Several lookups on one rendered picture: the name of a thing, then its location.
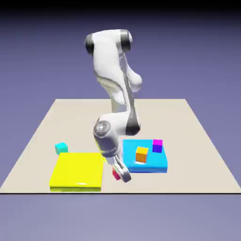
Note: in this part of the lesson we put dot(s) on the small magenta cube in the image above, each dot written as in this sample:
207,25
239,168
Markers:
157,146

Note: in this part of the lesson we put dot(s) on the large yellow box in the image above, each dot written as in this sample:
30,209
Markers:
78,169

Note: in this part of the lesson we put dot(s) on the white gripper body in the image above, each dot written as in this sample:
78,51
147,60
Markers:
122,170

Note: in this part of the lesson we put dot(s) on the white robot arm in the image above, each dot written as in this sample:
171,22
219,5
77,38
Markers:
107,58

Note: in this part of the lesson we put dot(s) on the small orange cube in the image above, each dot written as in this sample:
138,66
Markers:
141,154

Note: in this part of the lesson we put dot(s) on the large blue box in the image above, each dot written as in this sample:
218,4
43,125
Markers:
152,162

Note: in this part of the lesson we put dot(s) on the small cyan cube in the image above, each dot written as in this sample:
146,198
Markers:
61,147

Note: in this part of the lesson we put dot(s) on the small red cube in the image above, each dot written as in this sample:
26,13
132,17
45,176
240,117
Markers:
115,174

